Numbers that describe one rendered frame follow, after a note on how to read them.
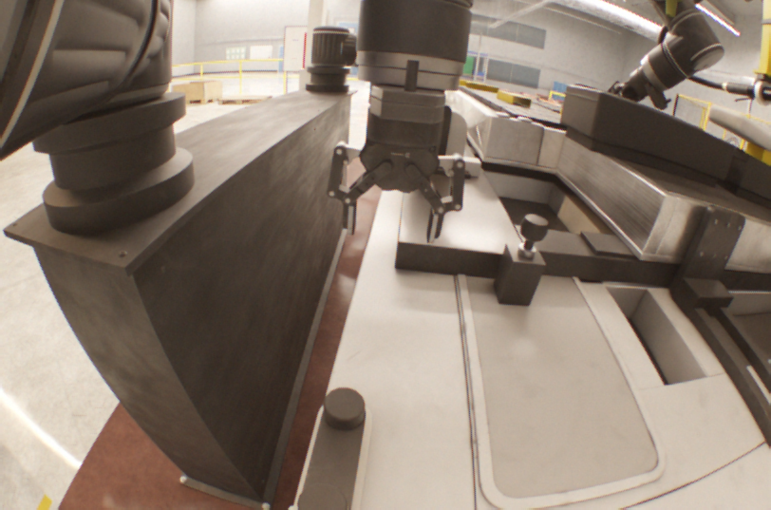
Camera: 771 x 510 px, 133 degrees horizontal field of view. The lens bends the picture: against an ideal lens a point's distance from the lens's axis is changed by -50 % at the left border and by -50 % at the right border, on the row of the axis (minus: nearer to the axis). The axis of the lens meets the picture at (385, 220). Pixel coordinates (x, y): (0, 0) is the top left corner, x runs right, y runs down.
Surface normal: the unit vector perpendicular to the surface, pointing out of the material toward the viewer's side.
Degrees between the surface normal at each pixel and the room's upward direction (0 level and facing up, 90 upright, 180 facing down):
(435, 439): 0
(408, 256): 90
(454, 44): 90
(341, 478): 0
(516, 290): 90
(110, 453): 0
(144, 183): 23
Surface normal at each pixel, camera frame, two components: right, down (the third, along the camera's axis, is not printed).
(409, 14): -0.19, 0.43
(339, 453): 0.09, -0.89
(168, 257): 0.99, 0.11
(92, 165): 0.54, 0.43
